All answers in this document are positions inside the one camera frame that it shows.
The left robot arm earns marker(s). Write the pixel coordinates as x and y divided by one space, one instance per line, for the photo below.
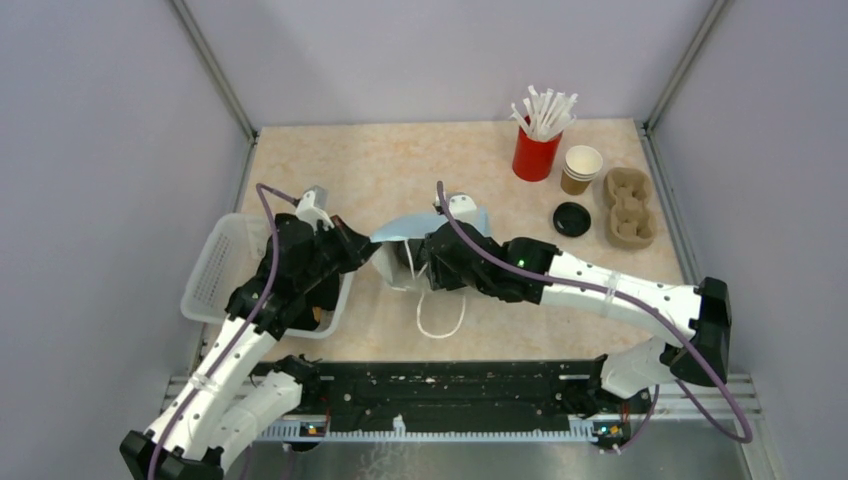
204 429

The light blue paper bag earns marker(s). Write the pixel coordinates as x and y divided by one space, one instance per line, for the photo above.
402 262

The red ribbed straw cup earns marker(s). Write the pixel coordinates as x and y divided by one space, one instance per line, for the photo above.
533 160

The cardboard cup carrier tray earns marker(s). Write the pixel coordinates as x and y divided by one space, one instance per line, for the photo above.
630 223

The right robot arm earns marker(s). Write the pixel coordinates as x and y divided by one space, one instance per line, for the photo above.
690 324

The white toothed cable rail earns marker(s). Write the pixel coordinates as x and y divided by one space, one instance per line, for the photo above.
295 431

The stack of black lids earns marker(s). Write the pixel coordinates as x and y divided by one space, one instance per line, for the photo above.
571 219

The white wrapped straws bundle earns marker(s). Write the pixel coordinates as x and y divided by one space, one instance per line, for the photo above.
546 114

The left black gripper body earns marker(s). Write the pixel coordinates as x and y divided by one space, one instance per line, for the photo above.
337 255

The stacked brown paper cups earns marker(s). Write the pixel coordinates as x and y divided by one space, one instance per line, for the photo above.
582 165

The clear plastic basket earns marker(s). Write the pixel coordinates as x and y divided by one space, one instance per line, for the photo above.
229 258

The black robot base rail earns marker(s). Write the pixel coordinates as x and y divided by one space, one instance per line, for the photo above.
464 396

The black cloth in basket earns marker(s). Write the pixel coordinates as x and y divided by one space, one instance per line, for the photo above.
318 298

